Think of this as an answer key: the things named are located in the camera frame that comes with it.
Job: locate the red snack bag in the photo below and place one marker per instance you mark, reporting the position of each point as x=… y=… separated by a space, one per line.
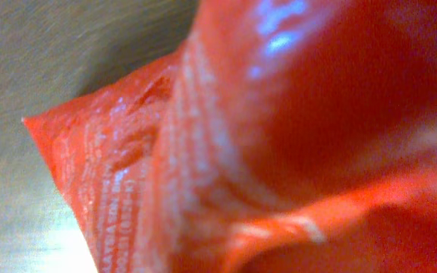
x=281 y=136

